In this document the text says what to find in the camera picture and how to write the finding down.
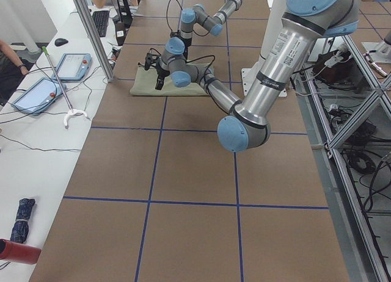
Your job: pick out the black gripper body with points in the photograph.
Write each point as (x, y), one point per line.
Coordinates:
(187, 41)
(160, 71)

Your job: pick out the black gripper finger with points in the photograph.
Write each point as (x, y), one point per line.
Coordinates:
(157, 86)
(161, 83)

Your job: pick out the olive green long-sleeve shirt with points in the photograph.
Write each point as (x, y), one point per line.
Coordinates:
(145, 83)

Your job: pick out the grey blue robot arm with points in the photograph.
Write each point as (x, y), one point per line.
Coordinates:
(197, 15)
(245, 125)

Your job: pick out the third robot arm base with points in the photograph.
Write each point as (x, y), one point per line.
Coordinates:
(378, 52)

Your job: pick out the black computer keyboard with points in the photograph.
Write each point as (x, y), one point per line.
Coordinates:
(100, 19)

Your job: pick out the far teach pendant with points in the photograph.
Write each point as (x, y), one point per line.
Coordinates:
(72, 67)

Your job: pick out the teach pendant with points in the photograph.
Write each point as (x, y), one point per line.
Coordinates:
(72, 67)
(38, 97)

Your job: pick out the white grabber reach tool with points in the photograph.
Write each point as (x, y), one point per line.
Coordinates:
(72, 111)

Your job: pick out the black computer mouse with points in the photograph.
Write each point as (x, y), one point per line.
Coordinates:
(60, 41)

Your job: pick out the near teach pendant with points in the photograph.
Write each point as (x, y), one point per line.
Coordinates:
(38, 97)

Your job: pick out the seated person at left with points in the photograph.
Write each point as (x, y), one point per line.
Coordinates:
(13, 71)

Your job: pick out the dark blue folded umbrella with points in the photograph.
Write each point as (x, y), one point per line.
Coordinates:
(20, 228)

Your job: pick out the red bottle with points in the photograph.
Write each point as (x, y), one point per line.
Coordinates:
(20, 253)

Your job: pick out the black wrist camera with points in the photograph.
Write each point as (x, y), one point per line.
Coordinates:
(175, 34)
(151, 59)

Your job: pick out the aluminium frame post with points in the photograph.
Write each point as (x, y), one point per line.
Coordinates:
(89, 26)

